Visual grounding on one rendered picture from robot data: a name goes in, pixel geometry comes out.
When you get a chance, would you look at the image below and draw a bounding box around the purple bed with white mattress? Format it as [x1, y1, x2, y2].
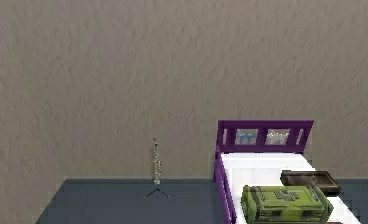
[212, 119, 364, 224]

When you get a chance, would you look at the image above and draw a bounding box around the dark brown laptop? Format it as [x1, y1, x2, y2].
[280, 169, 342, 197]

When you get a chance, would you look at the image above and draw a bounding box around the green patterned pillow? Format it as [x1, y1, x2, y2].
[240, 184, 335, 224]

